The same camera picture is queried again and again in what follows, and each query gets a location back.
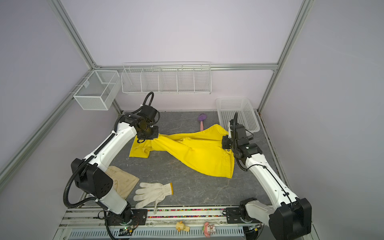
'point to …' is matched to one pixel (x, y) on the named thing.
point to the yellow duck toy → (180, 226)
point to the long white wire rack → (166, 77)
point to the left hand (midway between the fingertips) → (153, 136)
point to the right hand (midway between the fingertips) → (226, 137)
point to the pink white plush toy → (208, 229)
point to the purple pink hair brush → (202, 117)
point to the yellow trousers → (204, 147)
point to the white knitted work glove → (150, 194)
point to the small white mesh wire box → (100, 91)
